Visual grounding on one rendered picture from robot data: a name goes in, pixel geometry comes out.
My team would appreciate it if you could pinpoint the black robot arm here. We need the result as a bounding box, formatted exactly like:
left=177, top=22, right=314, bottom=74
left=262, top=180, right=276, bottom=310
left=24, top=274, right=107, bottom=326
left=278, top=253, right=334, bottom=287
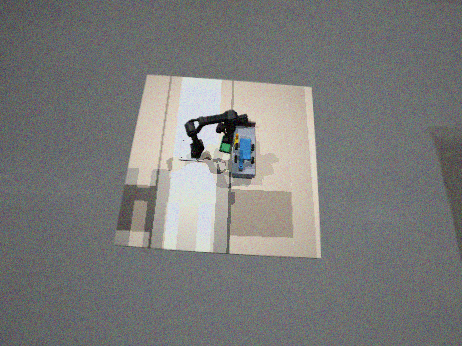
left=184, top=109, right=249, bottom=158

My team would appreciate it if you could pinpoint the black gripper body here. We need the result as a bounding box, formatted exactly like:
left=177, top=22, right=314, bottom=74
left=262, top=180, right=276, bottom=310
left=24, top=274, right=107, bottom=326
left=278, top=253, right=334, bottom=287
left=222, top=125, right=236, bottom=145

